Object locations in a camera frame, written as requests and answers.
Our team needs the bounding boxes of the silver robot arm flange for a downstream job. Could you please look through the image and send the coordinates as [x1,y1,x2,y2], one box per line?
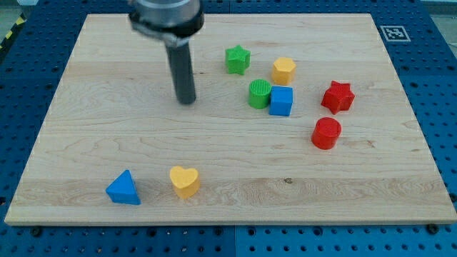
[128,0,204,48]

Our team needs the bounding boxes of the blue cube block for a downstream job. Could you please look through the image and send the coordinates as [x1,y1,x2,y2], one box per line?
[268,86,293,116]

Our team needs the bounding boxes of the yellow heart block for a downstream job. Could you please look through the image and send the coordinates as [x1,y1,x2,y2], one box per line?
[169,166,201,199]

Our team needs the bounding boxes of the green cylinder block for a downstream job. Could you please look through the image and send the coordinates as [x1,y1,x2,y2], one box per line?
[248,79,272,109]

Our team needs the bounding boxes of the light wooden board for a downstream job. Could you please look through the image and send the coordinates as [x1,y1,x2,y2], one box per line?
[5,14,456,226]

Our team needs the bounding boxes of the green star block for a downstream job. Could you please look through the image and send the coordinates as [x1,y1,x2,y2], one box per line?
[225,45,251,75]

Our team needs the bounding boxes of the yellow hexagon block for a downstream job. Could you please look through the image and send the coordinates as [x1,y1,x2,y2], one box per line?
[271,57,296,86]

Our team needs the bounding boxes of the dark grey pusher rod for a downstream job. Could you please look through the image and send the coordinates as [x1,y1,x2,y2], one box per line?
[166,41,196,105]

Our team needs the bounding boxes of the red cylinder block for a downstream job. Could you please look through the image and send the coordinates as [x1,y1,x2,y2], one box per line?
[311,117,342,150]

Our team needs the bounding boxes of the red star block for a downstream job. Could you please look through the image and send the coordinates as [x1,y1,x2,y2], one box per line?
[321,81,356,115]

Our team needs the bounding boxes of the blue triangle block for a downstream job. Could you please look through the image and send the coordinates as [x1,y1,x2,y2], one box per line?
[105,170,141,205]

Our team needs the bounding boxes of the white fiducial marker tag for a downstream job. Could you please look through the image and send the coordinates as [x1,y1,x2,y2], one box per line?
[381,25,411,42]

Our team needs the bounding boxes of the yellow black hazard tape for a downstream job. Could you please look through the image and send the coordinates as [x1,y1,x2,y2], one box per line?
[1,13,27,52]

